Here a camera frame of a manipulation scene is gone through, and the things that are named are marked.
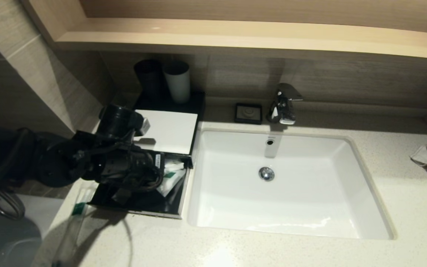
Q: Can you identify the grey plastic cup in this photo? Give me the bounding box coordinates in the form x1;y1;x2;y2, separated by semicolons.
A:
163;61;191;104

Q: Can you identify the chrome sink drain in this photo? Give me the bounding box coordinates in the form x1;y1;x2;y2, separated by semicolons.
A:
258;167;275;182

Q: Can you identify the black glossy box drawer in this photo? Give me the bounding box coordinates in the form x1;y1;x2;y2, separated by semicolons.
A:
87;152;192;220

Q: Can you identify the black tray with white liner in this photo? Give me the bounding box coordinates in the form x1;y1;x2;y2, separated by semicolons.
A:
132;91;205;156

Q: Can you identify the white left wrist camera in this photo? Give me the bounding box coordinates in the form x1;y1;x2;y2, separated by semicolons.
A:
138;118;151;136

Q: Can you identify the chrome sink faucet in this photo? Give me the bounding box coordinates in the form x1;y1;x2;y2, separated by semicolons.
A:
267;84;304;126

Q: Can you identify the black square soap dish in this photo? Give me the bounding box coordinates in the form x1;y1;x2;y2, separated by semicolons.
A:
235;104;263;125

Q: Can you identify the small sachet with green label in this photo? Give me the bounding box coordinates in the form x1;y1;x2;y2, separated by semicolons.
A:
157;169;187;198

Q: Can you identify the light wooden wall shelf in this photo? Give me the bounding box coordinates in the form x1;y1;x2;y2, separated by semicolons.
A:
21;0;427;62

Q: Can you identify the long clear toothbrush packet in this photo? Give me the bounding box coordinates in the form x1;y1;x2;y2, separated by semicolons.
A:
52;182;99;267

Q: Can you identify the black coiled cable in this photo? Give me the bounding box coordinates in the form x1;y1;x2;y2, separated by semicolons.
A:
0;187;26;221

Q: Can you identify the white ceramic sink basin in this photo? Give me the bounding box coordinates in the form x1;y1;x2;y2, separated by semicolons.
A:
188;128;397;241

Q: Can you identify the black plastic cup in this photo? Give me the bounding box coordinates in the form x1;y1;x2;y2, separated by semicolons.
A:
133;60;163;100

